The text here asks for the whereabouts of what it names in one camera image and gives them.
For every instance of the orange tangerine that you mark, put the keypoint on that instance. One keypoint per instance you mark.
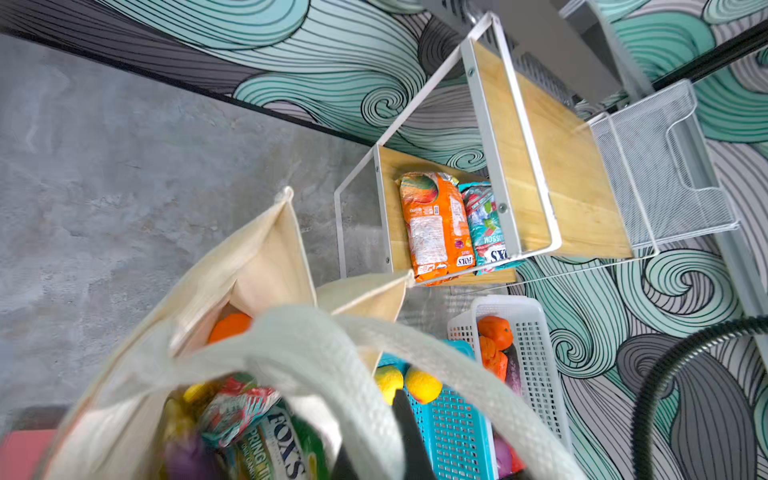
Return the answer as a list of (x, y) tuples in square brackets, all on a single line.
[(229, 326)]

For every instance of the pink green candy bag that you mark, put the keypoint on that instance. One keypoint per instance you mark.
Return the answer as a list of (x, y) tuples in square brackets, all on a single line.
[(238, 402)]

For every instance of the white wooden shelf rack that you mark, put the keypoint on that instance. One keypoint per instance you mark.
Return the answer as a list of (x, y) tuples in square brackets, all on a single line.
[(478, 119)]

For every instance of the teal plastic basket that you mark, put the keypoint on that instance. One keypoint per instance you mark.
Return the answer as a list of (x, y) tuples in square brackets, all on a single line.
[(457, 437)]

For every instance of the purple onion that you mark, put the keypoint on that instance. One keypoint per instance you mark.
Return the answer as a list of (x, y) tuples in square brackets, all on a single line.
[(505, 462)]

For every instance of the cream floral tote bag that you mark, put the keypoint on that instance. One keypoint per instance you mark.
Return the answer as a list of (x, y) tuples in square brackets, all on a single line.
[(317, 346)]

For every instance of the red tomato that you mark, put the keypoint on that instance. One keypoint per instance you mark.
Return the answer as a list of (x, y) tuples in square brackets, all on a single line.
[(516, 463)]

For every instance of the white plastic basket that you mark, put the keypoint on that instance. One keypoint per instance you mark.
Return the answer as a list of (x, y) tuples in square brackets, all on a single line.
[(532, 359)]

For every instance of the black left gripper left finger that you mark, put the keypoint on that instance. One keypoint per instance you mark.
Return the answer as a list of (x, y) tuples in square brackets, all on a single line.
[(343, 468)]

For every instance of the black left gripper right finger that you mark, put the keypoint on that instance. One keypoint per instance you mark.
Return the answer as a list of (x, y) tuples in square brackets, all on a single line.
[(417, 463)]

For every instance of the orange Fox's candy bag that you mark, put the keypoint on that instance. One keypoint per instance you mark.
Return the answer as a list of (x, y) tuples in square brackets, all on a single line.
[(437, 227)]

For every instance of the orange tomato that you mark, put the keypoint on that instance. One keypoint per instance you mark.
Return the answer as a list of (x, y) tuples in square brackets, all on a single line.
[(496, 329)]

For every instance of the teal Fox's candy bag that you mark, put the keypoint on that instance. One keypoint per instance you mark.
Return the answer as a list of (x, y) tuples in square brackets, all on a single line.
[(484, 226)]

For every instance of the yellow green candy bag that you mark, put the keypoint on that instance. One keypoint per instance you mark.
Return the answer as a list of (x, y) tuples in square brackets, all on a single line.
[(278, 445)]

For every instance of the red orange bell pepper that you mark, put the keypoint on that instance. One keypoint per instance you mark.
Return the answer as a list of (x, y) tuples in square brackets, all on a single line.
[(493, 359)]

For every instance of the clear acrylic wall holder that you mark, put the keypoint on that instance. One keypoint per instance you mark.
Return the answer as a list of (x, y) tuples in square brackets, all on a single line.
[(660, 172)]

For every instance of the purple eggplant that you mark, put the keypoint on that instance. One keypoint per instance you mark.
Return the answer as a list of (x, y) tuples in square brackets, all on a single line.
[(188, 458)]

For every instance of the yellow lemon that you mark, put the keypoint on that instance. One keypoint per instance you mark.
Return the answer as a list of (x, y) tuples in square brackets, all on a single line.
[(422, 386), (389, 380)]

